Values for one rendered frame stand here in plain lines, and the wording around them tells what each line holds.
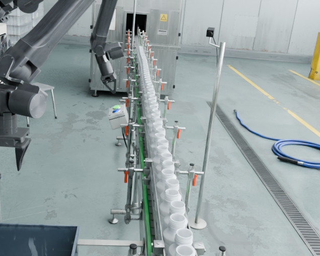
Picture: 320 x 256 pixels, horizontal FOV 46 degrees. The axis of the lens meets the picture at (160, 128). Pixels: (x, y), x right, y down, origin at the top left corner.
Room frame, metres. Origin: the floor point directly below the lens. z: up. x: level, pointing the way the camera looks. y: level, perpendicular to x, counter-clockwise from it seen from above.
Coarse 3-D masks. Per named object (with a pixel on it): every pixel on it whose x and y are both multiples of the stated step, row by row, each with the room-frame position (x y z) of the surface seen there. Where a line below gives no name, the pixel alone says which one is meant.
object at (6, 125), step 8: (8, 112) 0.81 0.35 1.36; (0, 120) 0.80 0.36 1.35; (8, 120) 0.81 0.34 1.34; (16, 120) 0.83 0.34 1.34; (0, 128) 0.80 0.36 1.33; (8, 128) 0.81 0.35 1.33; (16, 128) 0.83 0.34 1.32; (24, 128) 0.86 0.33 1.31; (0, 136) 0.80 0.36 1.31; (8, 136) 0.80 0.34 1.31; (16, 136) 0.80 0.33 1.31; (24, 136) 0.82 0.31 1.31
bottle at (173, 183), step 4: (168, 180) 0.95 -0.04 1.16; (172, 180) 0.95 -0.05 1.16; (176, 180) 0.95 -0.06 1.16; (168, 184) 0.92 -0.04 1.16; (172, 184) 0.92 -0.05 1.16; (176, 184) 0.92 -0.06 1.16; (168, 188) 0.92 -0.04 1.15; (176, 188) 0.92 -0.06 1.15; (164, 192) 0.93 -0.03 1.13; (160, 196) 0.93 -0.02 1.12; (164, 196) 0.92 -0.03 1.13; (180, 196) 0.93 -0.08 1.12; (160, 200) 0.93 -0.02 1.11; (180, 200) 0.93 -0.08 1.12
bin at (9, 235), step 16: (0, 224) 0.97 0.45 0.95; (16, 224) 0.98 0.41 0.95; (32, 224) 0.98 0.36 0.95; (48, 224) 0.99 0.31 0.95; (0, 240) 0.97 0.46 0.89; (16, 240) 0.98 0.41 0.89; (32, 240) 0.98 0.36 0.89; (48, 240) 0.99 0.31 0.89; (64, 240) 0.99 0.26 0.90; (80, 240) 0.95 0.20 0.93; (96, 240) 0.96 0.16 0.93; (112, 240) 0.97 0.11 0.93; (128, 240) 0.97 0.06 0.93
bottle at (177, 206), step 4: (176, 200) 0.84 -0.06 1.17; (172, 204) 0.83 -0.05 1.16; (176, 204) 0.84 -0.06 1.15; (180, 204) 0.83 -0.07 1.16; (184, 204) 0.82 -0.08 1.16; (172, 208) 0.81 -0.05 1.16; (176, 208) 0.80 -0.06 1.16; (180, 208) 0.80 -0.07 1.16; (184, 208) 0.81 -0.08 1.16; (172, 212) 0.81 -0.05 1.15; (176, 212) 0.80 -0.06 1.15; (180, 212) 0.80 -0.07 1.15; (184, 212) 0.82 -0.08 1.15; (168, 216) 0.81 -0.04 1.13; (164, 220) 0.81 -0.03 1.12; (168, 220) 0.80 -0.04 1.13; (164, 224) 0.81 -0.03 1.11; (164, 228) 0.81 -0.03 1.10
